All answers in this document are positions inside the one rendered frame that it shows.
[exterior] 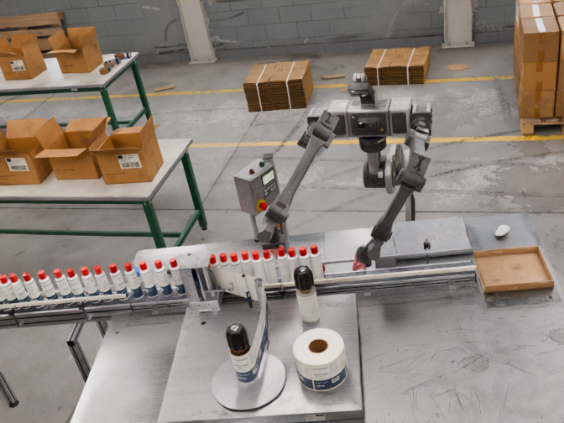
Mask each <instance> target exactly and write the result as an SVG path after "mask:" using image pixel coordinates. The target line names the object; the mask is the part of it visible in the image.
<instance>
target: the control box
mask: <svg viewBox="0 0 564 423"><path fill-rule="evenodd" d="M260 161H263V160H262V159H256V160H255V161H253V162H252V163H251V164H249V165H247V166H246V167H245V168H243V169H242V170H240V171H239V172H238V173H236V174H235V175H234V176H233V179H234V182H235V186H236V190H237V194H238V200H239V204H240V207H241V211H242V212H246V213H248V214H251V215H255V216H257V215H258V214H259V213H261V212H262V210H261V208H260V207H259V205H260V203H263V202H266V203H267V204H268V206H270V205H271V203H273V202H274V201H275V199H276V197H277V195H278V194H279V190H278V186H277V188H276V189H275V190H273V191H272V192H271V193H269V194H268V195H267V196H266V197H264V189H265V188H266V187H267V186H269V185H270V184H271V183H273V182H274V181H275V180H276V176H275V172H274V179H273V180H271V181H270V182H269V183H268V184H267V185H265V186H263V183H262V179H261V175H263V174H264V173H265V172H267V171H268V170H269V169H271V168H272V167H273V169H274V164H272V163H270V162H268V163H267V164H265V166H264V167H263V168H260V167H259V162H260ZM250 169H254V172H255V174H254V175H250V174H249V170H250Z"/></svg>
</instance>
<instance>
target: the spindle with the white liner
mask: <svg viewBox="0 0 564 423"><path fill-rule="evenodd" d="M294 281H295V288H296V289H297V290H296V295H297V300H298V304H299V308H300V318H301V324H302V326H303V327H305V328H309V329H311V328H316V327H318V326H319V325H320V324H321V314H320V311H319V306H318V301H317V296H316V288H315V286H314V278H313V273H312V271H311V269H310V268H309V267H308V266H306V265H301V266H299V267H297V268H295V270H294Z"/></svg>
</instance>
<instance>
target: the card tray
mask: <svg viewBox="0 0 564 423"><path fill-rule="evenodd" d="M473 258H474V261H475V264H476V267H477V270H478V275H479V278H480V281H481V284H482V287H483V292H484V293H492V292H502V291H512V290H532V289H542V288H552V287H554V279H553V277H552V274H551V271H550V270H549V267H548V265H547V263H546V260H545V258H544V256H543V254H542V252H541V249H540V247H539V245H535V246H526V247H517V248H499V249H489V250H480V251H473Z"/></svg>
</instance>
